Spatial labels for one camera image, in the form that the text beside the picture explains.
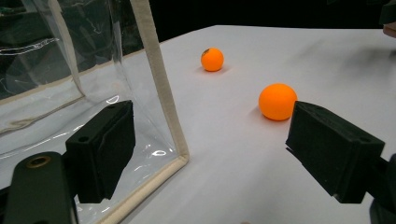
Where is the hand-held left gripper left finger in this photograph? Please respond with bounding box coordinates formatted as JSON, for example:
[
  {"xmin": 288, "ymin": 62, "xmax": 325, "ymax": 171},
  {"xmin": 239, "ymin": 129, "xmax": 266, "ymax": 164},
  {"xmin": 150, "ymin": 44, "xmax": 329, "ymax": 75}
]
[{"xmin": 64, "ymin": 100, "xmax": 136, "ymax": 203}]

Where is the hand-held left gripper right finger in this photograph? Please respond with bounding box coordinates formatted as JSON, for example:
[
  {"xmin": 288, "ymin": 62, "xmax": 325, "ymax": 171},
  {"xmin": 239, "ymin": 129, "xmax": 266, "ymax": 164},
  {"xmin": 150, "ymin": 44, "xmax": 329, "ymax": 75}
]
[{"xmin": 285, "ymin": 101, "xmax": 386, "ymax": 204}]

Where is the orange table tennis ball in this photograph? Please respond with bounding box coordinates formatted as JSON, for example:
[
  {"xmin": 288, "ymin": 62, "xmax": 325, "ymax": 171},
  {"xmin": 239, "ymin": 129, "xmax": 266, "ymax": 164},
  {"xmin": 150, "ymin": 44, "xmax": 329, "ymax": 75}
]
[
  {"xmin": 258, "ymin": 82, "xmax": 299, "ymax": 122},
  {"xmin": 200, "ymin": 47, "xmax": 225, "ymax": 73}
]

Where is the clear plastic bag beige trim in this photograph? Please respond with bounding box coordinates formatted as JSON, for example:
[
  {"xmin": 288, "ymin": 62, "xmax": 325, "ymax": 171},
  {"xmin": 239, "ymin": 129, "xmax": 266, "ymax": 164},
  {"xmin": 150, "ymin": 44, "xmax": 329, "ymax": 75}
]
[{"xmin": 0, "ymin": 0, "xmax": 191, "ymax": 224}]

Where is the white table cover sheet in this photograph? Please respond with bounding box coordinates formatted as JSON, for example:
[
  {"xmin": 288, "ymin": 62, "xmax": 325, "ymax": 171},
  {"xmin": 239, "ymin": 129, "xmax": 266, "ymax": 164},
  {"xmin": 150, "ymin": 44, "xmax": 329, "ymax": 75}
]
[{"xmin": 0, "ymin": 24, "xmax": 396, "ymax": 224}]

